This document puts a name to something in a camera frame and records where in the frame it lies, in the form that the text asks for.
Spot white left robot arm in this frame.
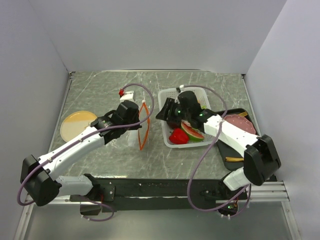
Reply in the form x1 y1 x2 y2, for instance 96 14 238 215
20 100 140 207

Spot pink plate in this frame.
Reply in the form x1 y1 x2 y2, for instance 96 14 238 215
224 114 256 135

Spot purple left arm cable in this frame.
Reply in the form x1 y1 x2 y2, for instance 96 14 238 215
16 82 154 223

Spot white plastic basket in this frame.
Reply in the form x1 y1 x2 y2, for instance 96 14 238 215
157 87 213 148

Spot watermelon slice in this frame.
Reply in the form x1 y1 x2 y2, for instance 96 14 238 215
180 122 205 142

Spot clear zip bag orange zipper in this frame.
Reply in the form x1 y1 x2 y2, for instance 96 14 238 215
127 100 151 151

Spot aluminium frame rail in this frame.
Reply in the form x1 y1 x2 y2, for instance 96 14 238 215
15 182 291 240

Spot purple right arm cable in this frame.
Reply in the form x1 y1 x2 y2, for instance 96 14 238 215
176 84 252 219

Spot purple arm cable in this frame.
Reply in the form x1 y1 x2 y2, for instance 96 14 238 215
16 82 154 223
176 84 252 219

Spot yellow round plate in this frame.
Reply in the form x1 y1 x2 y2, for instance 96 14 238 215
60 110 97 142

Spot dark red apple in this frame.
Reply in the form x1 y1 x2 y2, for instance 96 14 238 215
166 120 181 129

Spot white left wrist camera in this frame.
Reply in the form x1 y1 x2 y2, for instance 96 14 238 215
118 89 136 103

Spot black tray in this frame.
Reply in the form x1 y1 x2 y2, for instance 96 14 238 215
217 108 272 171

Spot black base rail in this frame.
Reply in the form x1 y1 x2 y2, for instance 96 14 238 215
69 173 278 217

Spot red bell pepper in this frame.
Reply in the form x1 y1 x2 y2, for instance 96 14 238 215
168 128 189 145

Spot gold fork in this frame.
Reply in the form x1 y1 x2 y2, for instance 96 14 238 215
238 111 248 117

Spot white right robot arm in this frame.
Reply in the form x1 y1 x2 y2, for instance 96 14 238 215
156 91 281 199

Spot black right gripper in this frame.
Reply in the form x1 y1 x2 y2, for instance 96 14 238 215
155 97 191 124

